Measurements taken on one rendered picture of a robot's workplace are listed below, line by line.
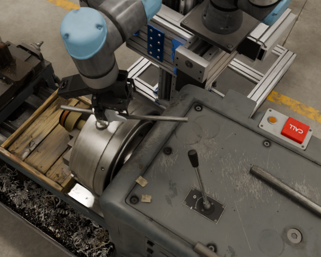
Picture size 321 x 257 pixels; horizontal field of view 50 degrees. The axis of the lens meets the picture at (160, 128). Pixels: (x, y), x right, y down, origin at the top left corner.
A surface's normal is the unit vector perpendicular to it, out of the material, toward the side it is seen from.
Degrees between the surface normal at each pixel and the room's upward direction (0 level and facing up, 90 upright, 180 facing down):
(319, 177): 0
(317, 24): 0
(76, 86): 36
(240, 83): 0
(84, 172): 65
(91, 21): 10
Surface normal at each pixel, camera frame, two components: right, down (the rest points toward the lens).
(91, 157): -0.35, 0.14
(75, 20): -0.06, -0.39
